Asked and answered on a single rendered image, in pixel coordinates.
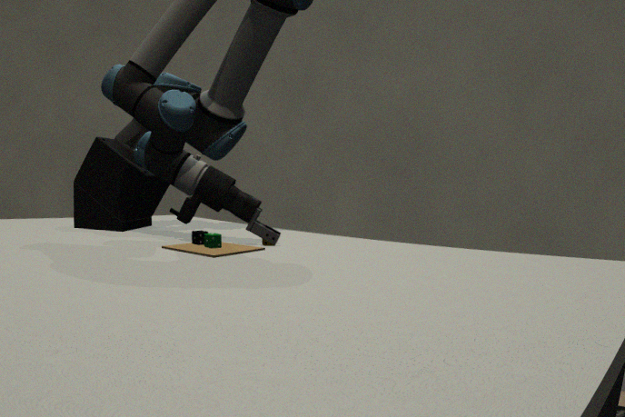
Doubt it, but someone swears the green die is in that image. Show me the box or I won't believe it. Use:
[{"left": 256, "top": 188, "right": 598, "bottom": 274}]
[{"left": 204, "top": 233, "right": 222, "bottom": 248}]

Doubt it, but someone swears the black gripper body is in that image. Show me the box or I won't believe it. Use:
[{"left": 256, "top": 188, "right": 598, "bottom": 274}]
[{"left": 170, "top": 155, "right": 262, "bottom": 224}]

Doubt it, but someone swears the black die with white pips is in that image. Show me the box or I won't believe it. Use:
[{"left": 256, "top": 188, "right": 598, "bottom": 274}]
[{"left": 192, "top": 231, "right": 208, "bottom": 245}]

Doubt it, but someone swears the tan square mat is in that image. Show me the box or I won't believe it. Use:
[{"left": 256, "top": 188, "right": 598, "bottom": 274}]
[{"left": 162, "top": 242, "right": 265, "bottom": 258}]

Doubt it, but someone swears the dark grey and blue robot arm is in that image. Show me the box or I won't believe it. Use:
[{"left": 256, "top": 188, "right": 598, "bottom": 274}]
[{"left": 101, "top": 0, "right": 313, "bottom": 186}]

